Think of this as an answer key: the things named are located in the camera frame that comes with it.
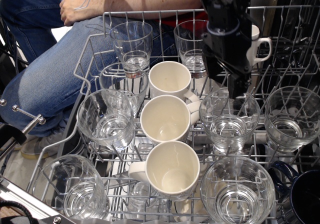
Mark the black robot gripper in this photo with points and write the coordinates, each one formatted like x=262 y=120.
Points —
x=227 y=51

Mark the round glass cup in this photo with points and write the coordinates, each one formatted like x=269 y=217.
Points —
x=229 y=122
x=71 y=185
x=291 y=118
x=237 y=190
x=106 y=118

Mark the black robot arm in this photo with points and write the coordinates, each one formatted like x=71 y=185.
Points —
x=226 y=15

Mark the tall glass behind left cup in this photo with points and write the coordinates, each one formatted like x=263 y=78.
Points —
x=132 y=80

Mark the person's bare hand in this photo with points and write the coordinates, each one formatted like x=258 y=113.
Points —
x=72 y=11

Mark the white mug back right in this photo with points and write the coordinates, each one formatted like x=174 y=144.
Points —
x=256 y=43

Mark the white mug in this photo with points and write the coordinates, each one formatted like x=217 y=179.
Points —
x=256 y=43
x=168 y=118
x=171 y=78
x=172 y=168

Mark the tall glass back centre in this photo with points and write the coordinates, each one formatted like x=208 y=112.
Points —
x=189 y=45

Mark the red shirt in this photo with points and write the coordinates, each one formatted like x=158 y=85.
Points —
x=173 y=20

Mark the white mug middle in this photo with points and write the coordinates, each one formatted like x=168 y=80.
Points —
x=168 y=118

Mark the tall glass back left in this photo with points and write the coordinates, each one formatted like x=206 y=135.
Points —
x=133 y=43

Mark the white mug front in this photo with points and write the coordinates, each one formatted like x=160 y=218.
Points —
x=172 y=168

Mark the dark blue mug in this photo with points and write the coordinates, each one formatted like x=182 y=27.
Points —
x=299 y=194

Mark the small glass under rack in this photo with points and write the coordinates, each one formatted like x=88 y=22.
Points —
x=141 y=197

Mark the blue jeans leg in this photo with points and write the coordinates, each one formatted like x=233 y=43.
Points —
x=48 y=85

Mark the grey sneaker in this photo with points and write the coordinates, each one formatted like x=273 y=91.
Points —
x=34 y=145

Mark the grey wire dishwasher rack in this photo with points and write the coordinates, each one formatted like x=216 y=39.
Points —
x=295 y=60

